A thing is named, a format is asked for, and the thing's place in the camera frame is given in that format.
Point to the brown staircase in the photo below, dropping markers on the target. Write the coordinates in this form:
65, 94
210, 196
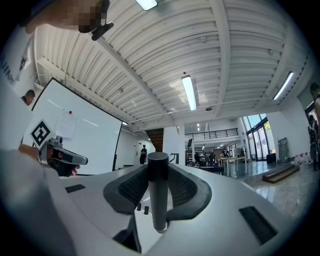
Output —
155, 140

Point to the person's left hand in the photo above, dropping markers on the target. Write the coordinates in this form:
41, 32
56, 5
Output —
66, 170

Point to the black head camera mount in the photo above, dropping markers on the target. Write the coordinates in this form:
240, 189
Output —
102, 31

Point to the white table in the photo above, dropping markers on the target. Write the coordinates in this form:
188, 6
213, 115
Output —
231, 159

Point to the black handheld shower wand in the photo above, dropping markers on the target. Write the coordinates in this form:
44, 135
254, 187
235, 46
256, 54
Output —
158, 190

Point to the wooden step platform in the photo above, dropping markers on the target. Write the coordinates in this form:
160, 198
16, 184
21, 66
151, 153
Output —
281, 173

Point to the white paper sheet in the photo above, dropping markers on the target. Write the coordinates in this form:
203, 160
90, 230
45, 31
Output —
66, 125

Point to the whiteboard on black stand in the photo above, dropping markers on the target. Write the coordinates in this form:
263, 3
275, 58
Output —
82, 130

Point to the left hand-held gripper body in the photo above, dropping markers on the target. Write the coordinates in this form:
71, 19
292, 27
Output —
42, 135

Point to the black tap knob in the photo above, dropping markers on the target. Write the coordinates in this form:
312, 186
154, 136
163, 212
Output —
139, 207
146, 210

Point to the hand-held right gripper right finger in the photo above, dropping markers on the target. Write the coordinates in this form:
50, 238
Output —
195, 192

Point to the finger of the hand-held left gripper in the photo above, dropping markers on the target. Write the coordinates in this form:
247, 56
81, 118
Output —
75, 158

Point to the person's white t-shirt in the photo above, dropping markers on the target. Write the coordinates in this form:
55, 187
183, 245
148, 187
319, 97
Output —
25, 200

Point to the grey metal cart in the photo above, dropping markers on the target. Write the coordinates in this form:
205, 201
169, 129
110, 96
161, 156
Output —
282, 147

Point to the black balcony railing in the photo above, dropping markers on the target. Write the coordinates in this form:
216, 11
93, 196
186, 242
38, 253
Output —
212, 133

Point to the person's left forearm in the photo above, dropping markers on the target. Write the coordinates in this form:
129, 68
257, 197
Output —
27, 150

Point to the fluorescent ceiling light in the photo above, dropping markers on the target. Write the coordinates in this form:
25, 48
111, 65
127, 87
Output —
283, 85
189, 92
147, 3

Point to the group of red-capped bottles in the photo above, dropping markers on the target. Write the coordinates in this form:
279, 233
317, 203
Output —
303, 159

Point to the white bathtub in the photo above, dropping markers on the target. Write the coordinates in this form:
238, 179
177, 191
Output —
143, 220

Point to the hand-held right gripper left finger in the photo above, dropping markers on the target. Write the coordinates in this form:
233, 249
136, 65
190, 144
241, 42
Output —
117, 190

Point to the glass window wall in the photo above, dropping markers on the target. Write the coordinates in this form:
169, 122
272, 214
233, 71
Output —
257, 137

